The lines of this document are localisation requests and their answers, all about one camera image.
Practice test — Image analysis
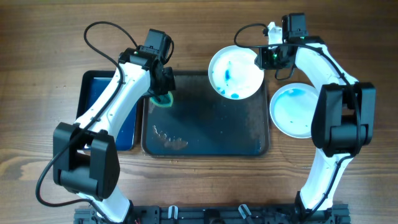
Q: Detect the dark grey serving tray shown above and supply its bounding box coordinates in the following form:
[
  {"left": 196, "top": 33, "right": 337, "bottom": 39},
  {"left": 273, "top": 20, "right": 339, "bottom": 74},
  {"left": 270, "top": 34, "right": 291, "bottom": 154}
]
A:
[{"left": 141, "top": 70, "right": 270, "bottom": 157}]

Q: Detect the white plate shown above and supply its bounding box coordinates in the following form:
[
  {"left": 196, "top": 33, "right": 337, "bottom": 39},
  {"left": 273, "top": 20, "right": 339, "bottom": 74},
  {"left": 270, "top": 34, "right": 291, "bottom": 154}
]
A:
[
  {"left": 208, "top": 45, "right": 264, "bottom": 100},
  {"left": 269, "top": 83, "right": 319, "bottom": 139}
]

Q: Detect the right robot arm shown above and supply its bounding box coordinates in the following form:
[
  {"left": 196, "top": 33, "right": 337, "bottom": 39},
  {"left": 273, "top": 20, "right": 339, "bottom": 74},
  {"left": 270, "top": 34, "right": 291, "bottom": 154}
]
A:
[{"left": 255, "top": 13, "right": 376, "bottom": 220}]

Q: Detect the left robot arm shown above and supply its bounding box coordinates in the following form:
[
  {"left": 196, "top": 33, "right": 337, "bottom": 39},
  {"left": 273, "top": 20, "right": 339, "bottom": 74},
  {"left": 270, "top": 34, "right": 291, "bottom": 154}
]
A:
[{"left": 51, "top": 29, "right": 175, "bottom": 223}]

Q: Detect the black mounting rail base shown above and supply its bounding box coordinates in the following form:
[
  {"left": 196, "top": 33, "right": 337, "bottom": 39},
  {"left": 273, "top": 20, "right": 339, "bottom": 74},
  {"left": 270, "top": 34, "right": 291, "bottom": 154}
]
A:
[{"left": 73, "top": 204, "right": 351, "bottom": 224}]

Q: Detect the blue water tray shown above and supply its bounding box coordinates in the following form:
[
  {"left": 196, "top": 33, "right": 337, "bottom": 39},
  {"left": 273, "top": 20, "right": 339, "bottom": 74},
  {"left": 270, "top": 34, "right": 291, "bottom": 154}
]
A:
[{"left": 76, "top": 70, "right": 142, "bottom": 151}]

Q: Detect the green yellow sponge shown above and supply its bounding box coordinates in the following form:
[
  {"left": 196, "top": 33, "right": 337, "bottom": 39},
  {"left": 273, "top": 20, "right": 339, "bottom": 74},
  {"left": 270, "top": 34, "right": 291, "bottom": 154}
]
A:
[{"left": 149, "top": 91, "right": 174, "bottom": 108}]

